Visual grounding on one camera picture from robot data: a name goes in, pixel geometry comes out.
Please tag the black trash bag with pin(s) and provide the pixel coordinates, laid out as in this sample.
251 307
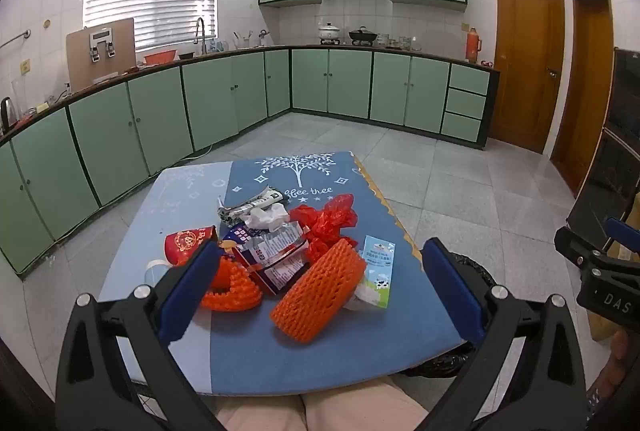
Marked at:
440 363

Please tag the person's right forearm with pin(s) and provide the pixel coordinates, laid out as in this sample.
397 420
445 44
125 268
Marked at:
620 361

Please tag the brown cardboard box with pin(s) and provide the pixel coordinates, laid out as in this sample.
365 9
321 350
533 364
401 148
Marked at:
600 326

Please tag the red plastic bag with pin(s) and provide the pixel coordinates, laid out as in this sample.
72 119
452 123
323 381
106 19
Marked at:
325 223

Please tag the white cooking pot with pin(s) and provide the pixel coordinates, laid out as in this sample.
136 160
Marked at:
330 33

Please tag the brown cardboard board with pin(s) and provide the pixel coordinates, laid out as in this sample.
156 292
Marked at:
80 66

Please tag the light blue milk carton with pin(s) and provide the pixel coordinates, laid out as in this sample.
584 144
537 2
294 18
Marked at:
377 266

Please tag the green base cabinets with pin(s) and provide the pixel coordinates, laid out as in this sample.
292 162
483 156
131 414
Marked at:
160 111

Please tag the person's beige trousers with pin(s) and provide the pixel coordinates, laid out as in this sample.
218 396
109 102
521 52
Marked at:
350 406

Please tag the crumpled white tissue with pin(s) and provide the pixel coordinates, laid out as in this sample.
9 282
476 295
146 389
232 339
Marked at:
265 217

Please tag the black wok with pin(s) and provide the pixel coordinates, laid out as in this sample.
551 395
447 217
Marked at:
363 36

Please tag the large orange foam fruit net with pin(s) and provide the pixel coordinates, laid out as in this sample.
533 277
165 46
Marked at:
315 296

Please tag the red thermos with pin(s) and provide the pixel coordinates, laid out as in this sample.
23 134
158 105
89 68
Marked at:
473 46

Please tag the red basin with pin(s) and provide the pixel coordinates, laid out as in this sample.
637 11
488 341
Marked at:
160 57

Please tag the dark blue printed tablecloth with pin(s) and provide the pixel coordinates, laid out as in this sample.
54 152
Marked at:
250 361

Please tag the wooden door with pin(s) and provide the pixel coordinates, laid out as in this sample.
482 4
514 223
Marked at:
525 61
585 86

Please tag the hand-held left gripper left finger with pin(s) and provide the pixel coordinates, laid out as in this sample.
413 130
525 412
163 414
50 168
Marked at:
187 291

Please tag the light blue table cover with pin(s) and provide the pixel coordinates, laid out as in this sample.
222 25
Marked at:
130 231

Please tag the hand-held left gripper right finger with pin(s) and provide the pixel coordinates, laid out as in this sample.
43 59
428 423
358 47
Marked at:
455 291

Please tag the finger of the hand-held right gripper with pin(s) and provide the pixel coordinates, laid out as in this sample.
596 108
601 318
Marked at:
575 246
620 229

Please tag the pale blue cup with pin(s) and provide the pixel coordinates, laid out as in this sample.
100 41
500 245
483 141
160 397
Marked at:
152 273

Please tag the dark blue carton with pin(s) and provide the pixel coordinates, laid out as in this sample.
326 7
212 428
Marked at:
235 238

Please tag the kitchen faucet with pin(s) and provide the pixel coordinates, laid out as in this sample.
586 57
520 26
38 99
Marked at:
200 36

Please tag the white purple flattened packet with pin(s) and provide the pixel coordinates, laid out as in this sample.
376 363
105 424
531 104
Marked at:
280 261

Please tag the small orange foam fruit net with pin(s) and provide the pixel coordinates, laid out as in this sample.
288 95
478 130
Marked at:
235 293

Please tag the electric kettle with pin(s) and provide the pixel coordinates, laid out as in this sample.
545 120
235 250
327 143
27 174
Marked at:
6 113

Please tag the black glass cabinet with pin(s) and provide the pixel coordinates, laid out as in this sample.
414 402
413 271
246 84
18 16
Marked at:
610 171

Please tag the red paper cup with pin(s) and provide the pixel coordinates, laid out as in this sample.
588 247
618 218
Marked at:
185 243

